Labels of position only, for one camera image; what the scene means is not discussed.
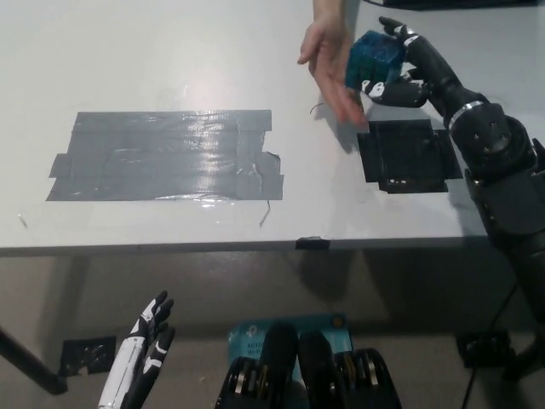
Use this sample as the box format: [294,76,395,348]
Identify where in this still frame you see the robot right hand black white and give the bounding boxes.
[359,16,490,125]

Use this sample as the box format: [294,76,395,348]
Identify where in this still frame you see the person's bare hand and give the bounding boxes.
[296,0,371,134]

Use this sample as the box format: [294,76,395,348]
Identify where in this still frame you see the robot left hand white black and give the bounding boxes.
[97,290,176,409]

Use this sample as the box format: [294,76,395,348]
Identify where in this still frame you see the blue teal rubik's cube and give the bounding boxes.
[343,29,406,93]

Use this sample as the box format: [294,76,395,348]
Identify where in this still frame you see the black floor tape patch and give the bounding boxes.
[455,330,512,370]
[58,336,118,378]

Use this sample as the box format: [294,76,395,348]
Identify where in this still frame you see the black flat device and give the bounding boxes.
[382,0,537,7]

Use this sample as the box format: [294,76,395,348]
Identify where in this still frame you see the black tape square patch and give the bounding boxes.
[356,119,463,195]

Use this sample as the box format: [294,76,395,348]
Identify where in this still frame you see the black table leg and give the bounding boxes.
[0,326,68,395]

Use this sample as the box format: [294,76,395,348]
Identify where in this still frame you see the teal cardboard box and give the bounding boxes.
[225,313,354,363]

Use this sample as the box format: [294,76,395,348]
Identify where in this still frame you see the small black tape strip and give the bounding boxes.
[294,236,332,251]

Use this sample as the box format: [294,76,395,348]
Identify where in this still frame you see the grey duct tape patch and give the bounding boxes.
[45,109,285,204]

